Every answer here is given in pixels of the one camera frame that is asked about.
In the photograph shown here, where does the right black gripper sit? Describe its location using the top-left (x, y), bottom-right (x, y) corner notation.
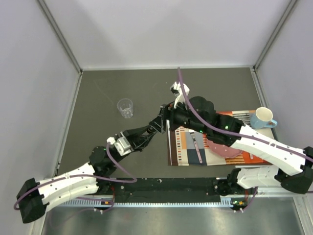
top-left (149, 96), bottom-right (208, 135)

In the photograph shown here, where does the black oval earbud case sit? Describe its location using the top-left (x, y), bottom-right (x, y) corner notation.
top-left (146, 125), bottom-right (157, 134)

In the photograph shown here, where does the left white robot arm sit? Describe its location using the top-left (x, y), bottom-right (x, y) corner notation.
top-left (14, 126), bottom-right (157, 224)

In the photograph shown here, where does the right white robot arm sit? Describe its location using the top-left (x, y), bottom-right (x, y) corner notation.
top-left (149, 96), bottom-right (313, 194)

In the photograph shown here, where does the colourful patterned placemat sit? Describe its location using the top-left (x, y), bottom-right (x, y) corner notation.
top-left (166, 109), bottom-right (272, 166)

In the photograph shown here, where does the clear plastic cup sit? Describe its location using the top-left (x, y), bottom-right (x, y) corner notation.
top-left (117, 98), bottom-right (134, 118)

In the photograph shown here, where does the pink dotted plate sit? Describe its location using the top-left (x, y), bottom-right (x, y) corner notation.
top-left (207, 140), bottom-right (242, 159)

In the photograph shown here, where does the light blue mug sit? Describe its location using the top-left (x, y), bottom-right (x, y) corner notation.
top-left (250, 107), bottom-right (278, 129)

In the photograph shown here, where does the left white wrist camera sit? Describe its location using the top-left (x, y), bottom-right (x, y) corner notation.
top-left (107, 137), bottom-right (132, 156)

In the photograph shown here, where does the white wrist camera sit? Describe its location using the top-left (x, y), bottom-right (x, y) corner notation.
top-left (107, 137), bottom-right (132, 156)
top-left (170, 82), bottom-right (185, 109)

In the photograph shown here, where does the pink handled fork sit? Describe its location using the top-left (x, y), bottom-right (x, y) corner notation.
top-left (190, 132), bottom-right (203, 164)

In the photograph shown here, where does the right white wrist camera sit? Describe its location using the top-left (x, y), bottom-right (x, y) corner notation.
top-left (170, 82), bottom-right (185, 109)

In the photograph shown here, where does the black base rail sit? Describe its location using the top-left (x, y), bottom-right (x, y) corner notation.
top-left (112, 178), bottom-right (232, 203)

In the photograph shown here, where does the aluminium frame profile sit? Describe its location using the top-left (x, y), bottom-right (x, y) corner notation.
top-left (39, 177), bottom-right (306, 213)

